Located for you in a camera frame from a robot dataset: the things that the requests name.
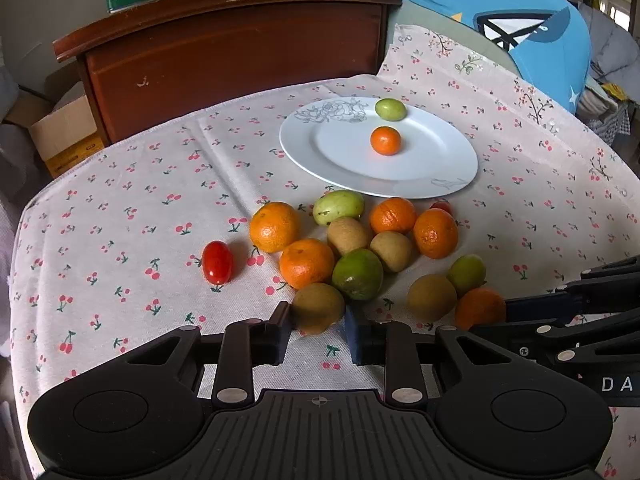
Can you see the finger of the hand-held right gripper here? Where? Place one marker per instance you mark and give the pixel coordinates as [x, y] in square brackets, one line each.
[560, 340]
[545, 307]

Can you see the cherry print tablecloth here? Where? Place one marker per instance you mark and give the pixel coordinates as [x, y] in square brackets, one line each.
[150, 185]

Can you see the brown wooden headboard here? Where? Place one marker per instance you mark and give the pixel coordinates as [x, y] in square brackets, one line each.
[225, 60]

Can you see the window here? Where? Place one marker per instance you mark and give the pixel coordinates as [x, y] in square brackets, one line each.
[617, 0]

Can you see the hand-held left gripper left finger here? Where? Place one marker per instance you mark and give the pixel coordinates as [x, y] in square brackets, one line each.
[278, 332]

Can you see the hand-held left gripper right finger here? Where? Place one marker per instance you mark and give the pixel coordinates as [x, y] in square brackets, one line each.
[353, 335]

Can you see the small orange mandarin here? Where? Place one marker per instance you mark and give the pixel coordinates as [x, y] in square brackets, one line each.
[385, 140]

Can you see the red cherry tomato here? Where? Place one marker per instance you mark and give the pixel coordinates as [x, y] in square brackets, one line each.
[217, 261]
[442, 206]

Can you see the small green jujube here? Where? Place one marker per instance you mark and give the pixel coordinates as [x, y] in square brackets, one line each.
[466, 274]
[390, 109]

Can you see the brown kiwi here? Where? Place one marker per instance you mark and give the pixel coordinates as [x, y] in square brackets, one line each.
[348, 235]
[431, 297]
[318, 307]
[391, 250]

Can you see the pale green guava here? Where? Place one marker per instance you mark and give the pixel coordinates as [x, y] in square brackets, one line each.
[338, 207]

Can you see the open cardboard box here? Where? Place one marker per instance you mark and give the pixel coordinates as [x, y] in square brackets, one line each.
[60, 135]

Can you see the green lime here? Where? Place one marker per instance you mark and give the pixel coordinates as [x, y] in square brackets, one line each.
[358, 273]

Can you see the white floral plate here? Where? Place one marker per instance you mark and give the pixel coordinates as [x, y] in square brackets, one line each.
[340, 155]

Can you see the blue printed blanket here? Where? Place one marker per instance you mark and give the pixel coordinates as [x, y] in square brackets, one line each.
[450, 0]

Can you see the grey quilt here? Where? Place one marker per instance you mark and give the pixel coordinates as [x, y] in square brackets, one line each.
[612, 60]

